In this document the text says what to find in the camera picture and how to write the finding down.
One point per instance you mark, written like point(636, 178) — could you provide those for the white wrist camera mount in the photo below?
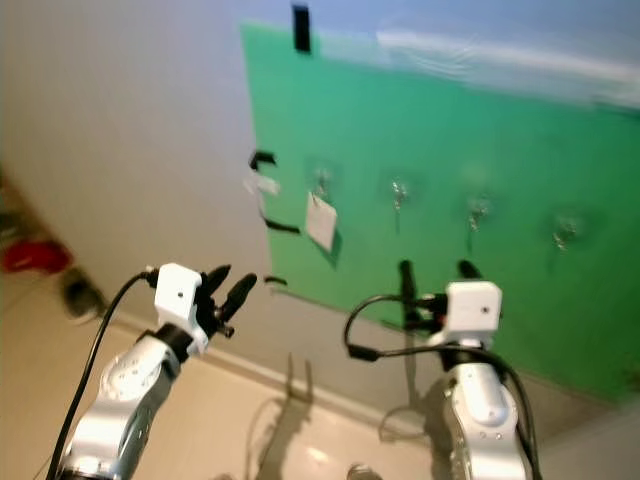
point(178, 290)
point(472, 310)

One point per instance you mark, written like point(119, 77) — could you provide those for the dark shoe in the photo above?
point(82, 296)

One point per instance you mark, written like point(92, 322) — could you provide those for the red shoe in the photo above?
point(35, 257)

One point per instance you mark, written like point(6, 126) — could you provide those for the white paper card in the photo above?
point(321, 220)

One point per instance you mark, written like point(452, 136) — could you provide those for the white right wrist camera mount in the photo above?
point(472, 310)

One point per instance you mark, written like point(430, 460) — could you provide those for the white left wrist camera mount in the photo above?
point(178, 290)

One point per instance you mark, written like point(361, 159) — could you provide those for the white tape piece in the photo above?
point(260, 183)

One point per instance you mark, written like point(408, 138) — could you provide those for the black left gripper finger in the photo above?
point(237, 294)
point(217, 279)

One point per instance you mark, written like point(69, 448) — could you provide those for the black tape strip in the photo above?
point(276, 280)
point(262, 156)
point(301, 28)
point(280, 226)

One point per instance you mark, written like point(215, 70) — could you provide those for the green wall board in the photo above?
point(440, 130)

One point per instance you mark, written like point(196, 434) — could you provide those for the translucent tape strip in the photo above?
point(470, 58)

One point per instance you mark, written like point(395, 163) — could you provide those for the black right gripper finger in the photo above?
point(408, 280)
point(469, 271)

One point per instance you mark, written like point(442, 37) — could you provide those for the clear adhesive metal hook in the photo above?
point(565, 232)
point(478, 210)
point(400, 191)
point(322, 181)

